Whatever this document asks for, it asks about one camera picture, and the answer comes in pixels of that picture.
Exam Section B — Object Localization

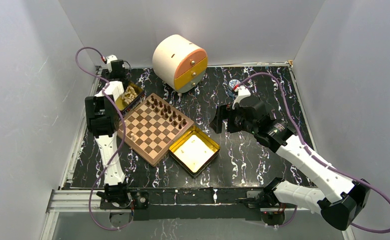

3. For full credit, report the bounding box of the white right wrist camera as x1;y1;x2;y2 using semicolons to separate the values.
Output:
232;85;251;110

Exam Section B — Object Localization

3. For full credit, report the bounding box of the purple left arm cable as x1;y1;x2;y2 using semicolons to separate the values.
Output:
75;46;136;231

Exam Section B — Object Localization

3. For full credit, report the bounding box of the empty gold tin lid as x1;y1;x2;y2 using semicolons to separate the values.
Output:
169;126;220;177

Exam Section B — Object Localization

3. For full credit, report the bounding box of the small blue white jar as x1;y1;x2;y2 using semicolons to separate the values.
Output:
227;79;240;98

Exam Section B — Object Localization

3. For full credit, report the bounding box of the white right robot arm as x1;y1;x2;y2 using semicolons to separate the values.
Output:
210;96;370;231

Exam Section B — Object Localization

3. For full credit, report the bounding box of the gold tin with white pieces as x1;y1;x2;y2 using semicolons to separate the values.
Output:
115;82;146;115

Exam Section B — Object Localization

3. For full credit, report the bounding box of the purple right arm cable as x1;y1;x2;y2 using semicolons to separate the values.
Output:
234;72;390;234

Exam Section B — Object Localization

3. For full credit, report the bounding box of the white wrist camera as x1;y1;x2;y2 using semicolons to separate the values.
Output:
103;55;118;73
232;85;251;110

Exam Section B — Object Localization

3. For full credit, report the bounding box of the dark chess pieces row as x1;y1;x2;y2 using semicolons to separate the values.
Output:
140;95;188;130

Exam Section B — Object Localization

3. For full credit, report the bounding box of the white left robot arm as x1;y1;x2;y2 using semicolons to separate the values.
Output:
85;78;132;208

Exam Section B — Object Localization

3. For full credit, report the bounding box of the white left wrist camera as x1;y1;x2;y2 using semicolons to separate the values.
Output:
103;55;118;73

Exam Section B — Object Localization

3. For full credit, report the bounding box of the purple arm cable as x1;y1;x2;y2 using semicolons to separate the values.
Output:
75;46;136;231
234;72;390;234

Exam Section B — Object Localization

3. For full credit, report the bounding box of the wooden chess board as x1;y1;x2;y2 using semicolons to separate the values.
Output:
117;93;194;167

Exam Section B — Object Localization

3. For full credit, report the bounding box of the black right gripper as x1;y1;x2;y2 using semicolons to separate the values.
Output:
208;104;257;135

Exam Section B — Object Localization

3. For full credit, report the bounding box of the round pastel drawer cabinet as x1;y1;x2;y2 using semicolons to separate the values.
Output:
152;34;208;94

